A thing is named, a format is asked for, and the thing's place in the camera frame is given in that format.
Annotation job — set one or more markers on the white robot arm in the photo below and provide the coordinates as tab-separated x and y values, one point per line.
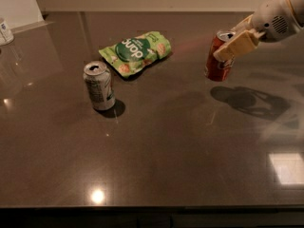
273	21

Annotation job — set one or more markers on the silver soda can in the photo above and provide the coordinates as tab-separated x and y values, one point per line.
97	77

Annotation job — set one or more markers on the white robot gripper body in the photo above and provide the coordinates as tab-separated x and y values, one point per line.
273	20

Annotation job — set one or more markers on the green chip bag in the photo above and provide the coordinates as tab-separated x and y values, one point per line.
132	55

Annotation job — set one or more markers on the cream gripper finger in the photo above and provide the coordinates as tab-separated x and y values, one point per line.
245	24
240	44

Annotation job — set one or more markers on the red coke can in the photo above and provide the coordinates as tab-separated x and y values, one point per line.
215	70

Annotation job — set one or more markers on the white bottle at left edge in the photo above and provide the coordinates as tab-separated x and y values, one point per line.
6	35

